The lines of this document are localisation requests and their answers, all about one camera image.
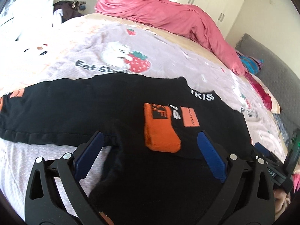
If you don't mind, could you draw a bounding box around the grey padded headboard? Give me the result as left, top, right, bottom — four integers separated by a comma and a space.
235, 34, 299, 138

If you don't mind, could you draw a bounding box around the strawberry print bed sheet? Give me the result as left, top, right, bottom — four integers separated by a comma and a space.
1, 14, 286, 219

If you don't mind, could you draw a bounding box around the striped colourful garment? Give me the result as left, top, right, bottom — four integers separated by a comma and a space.
236, 50, 264, 75

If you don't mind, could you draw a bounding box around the white cluttered dresser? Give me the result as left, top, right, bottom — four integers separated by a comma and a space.
1, 0, 54, 42

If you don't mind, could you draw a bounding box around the dark clothes pile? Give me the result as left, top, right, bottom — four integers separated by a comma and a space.
53, 0, 86, 23

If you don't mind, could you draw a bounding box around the black sweater with orange cuffs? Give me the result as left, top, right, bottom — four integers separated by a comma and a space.
1, 73, 252, 224

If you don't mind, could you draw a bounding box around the pink duvet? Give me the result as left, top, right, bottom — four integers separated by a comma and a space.
94, 0, 246, 76

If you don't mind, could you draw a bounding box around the person's right hand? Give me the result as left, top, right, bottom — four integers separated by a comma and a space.
274, 188, 291, 220

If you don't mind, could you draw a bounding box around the red patterned pillow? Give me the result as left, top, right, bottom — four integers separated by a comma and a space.
244, 73, 281, 114

